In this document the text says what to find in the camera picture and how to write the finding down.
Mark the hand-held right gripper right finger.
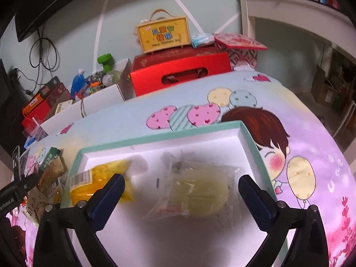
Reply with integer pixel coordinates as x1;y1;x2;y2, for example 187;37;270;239
238;175;330;267

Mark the flat red patterned box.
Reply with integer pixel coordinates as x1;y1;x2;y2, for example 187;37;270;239
212;32;268;52

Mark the dark brown box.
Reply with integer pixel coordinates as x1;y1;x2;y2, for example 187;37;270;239
38;76;71;109

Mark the light blue tissue pack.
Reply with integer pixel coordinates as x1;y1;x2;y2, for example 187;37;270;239
191;33;215;48

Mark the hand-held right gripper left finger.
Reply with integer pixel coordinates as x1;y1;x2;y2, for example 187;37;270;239
33;173;125;267

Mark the clear acrylic piece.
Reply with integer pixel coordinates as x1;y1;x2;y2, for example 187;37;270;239
12;145;23;179

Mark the orange red box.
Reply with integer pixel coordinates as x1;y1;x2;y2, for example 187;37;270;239
21;94;45;115

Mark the white box with teal rim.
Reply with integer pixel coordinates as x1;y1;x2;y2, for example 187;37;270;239
60;120;290;267

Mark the small yellow green box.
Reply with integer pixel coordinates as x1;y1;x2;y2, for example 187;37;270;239
54;101;73;115

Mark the white desk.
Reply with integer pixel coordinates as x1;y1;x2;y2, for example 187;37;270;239
239;0;356;145

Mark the white cardboard box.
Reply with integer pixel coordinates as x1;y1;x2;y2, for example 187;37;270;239
41;58;133;134

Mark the black television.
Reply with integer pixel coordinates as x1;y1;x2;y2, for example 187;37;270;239
15;0;119;43

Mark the yellow snack packet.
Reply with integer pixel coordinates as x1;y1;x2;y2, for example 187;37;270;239
69;158;134;204

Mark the gold brown snack packet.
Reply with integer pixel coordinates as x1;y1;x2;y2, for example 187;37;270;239
38;161;67;202

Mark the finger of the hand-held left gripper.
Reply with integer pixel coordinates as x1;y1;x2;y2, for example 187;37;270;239
16;173;43;194

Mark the red gift box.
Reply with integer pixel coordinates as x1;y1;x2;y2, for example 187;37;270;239
129;47;233;98

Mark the red white patterned box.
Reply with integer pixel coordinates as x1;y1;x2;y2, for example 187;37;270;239
227;47;258;71

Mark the clear pastry packet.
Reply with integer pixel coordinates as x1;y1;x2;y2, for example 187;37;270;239
141;150;243;221

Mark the brown cardboard box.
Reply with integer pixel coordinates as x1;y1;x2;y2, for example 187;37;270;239
310;65;346;109

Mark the clear plastic box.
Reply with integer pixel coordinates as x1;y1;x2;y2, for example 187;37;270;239
23;119;48;143

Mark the black cable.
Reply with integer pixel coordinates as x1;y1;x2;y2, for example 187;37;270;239
12;30;61;96

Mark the yellow tin case with handle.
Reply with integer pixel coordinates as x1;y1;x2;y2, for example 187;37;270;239
135;9;191;53

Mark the clear bottle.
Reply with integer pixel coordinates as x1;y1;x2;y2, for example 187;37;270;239
102;71;122;86

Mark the green snack packet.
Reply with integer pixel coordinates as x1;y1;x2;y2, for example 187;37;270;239
41;147;62;173

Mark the small red box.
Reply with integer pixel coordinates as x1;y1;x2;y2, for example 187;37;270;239
22;116;43;137

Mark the blue bottle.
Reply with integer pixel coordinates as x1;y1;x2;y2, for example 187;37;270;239
71;68;87;98

